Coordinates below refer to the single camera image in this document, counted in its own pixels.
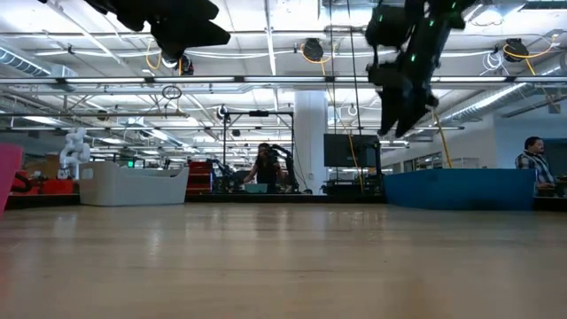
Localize pink plastic bin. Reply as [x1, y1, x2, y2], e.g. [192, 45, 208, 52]
[0, 143, 25, 218]

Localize black aluminium rig frame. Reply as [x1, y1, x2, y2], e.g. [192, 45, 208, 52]
[4, 192, 567, 213]

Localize blue plastic bin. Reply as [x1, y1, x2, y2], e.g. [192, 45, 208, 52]
[383, 167, 537, 212]

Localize yellow hanging cable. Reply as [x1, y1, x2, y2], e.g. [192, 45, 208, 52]
[432, 111, 454, 170]

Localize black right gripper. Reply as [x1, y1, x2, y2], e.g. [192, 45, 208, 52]
[366, 61, 439, 139]

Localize cardboard box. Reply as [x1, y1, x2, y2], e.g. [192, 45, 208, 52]
[24, 153, 61, 179]

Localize black hanging cable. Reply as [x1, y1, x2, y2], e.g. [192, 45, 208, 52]
[346, 0, 365, 196]

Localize white plastic bin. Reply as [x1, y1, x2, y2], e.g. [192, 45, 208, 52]
[78, 160, 190, 207]

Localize red drawer cabinet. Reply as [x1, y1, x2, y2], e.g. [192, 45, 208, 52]
[188, 160, 214, 195]

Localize white building column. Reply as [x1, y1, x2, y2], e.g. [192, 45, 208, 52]
[293, 89, 330, 195]

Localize black robot station frame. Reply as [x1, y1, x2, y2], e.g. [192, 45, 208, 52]
[221, 110, 297, 195]

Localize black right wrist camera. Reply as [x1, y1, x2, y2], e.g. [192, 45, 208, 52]
[364, 4, 411, 49]

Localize grey air duct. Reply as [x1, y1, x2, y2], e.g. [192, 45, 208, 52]
[0, 43, 80, 93]

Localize person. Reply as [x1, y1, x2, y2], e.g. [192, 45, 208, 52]
[514, 136, 557, 197]
[242, 142, 284, 195]

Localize large black monitor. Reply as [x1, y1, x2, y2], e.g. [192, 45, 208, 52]
[322, 133, 382, 168]

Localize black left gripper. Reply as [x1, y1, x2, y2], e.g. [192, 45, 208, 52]
[83, 0, 232, 61]

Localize silver air duct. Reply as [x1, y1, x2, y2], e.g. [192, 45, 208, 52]
[438, 82, 567, 128]

